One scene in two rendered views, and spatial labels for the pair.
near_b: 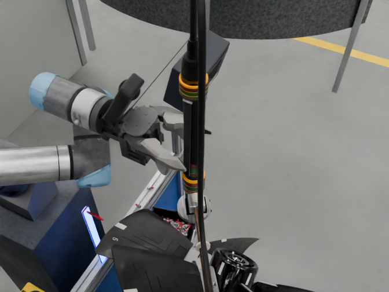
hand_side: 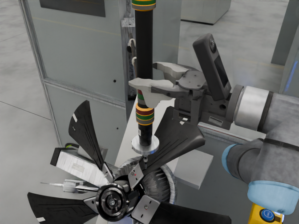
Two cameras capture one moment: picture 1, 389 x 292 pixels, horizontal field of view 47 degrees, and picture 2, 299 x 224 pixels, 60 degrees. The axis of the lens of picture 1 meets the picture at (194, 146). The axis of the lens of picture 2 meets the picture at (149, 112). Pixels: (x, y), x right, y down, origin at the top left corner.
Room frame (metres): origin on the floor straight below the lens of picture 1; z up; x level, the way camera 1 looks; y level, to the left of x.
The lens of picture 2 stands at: (0.98, 0.01, 1.92)
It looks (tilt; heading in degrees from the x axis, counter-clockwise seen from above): 36 degrees down; 180
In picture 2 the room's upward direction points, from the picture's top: straight up
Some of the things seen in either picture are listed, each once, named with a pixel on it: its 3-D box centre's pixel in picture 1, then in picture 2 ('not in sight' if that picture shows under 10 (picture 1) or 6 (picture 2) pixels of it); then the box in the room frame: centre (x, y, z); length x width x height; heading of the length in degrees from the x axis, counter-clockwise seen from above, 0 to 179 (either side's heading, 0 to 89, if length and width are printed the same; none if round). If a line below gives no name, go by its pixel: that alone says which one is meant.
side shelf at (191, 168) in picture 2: not in sight; (175, 160); (-0.05, 0.16, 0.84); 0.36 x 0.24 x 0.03; 62
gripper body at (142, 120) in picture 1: (128, 128); (206, 99); (0.55, 0.12, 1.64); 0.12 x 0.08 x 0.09; 62
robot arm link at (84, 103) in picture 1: (92, 112); (249, 106); (0.59, 0.20, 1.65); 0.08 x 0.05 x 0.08; 152
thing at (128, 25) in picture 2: not in sight; (130, 30); (-0.14, -0.07, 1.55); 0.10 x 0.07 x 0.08; 7
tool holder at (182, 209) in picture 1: (194, 200); (144, 128); (0.48, 0.00, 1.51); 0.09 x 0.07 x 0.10; 7
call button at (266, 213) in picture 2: not in sight; (267, 214); (0.44, 0.44, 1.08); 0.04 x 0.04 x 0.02
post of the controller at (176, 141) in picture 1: (176, 135); not in sight; (1.12, 0.07, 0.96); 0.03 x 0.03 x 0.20; 62
